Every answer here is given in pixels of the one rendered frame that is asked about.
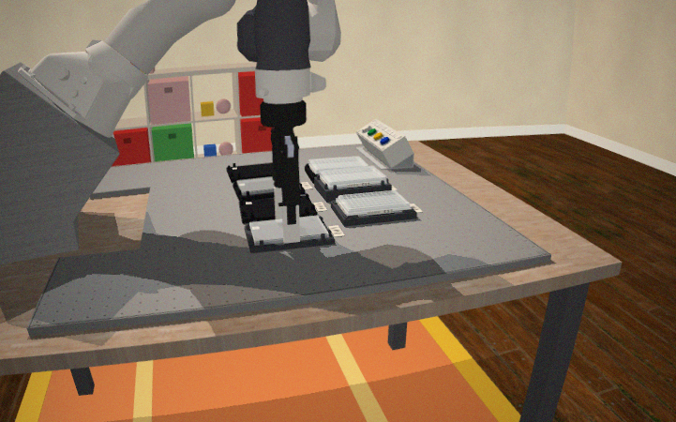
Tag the white control panel with four buttons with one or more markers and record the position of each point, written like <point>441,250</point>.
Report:
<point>384,146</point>

